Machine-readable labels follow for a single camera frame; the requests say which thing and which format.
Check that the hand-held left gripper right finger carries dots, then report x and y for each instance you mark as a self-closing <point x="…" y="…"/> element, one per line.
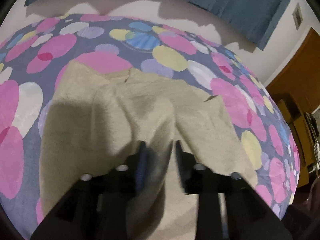
<point x="180" y="165"/>

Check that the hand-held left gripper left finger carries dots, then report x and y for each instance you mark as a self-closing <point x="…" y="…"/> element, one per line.
<point x="142" y="165"/>

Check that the beige sweater with floral embroidery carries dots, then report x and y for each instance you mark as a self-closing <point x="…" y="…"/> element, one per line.
<point x="150" y="100"/>

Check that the bed sheet with colourful circles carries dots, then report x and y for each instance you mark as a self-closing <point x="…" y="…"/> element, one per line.
<point x="175" y="55"/>

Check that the wooden cabinet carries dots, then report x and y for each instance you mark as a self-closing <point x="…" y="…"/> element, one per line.
<point x="295" y="120"/>

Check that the dark cloth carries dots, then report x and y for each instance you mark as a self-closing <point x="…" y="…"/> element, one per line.
<point x="305" y="205"/>

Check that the black and white checked cloth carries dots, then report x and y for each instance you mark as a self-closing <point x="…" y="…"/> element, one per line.
<point x="313" y="135"/>

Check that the wooden door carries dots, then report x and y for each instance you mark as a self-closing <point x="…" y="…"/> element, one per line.
<point x="297" y="67"/>

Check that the blue curtain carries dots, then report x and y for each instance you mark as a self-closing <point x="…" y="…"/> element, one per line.
<point x="237" y="2"/>

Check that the wall vent plate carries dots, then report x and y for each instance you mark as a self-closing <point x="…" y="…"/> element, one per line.
<point x="297" y="15"/>

